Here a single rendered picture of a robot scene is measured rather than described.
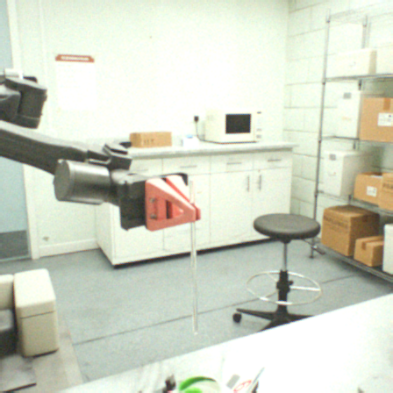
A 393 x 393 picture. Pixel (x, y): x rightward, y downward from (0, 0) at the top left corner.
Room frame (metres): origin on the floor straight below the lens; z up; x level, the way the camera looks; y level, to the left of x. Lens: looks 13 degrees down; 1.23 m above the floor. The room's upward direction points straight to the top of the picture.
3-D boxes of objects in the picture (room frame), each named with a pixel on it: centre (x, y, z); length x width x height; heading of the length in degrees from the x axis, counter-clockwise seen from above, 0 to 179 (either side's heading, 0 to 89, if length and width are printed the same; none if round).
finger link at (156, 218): (0.49, 0.02, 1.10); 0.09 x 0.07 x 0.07; 37
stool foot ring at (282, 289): (1.97, -0.46, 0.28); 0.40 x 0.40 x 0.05
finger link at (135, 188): (0.48, 0.03, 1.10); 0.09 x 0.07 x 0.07; 37
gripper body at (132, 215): (0.54, 0.07, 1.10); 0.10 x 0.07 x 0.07; 127
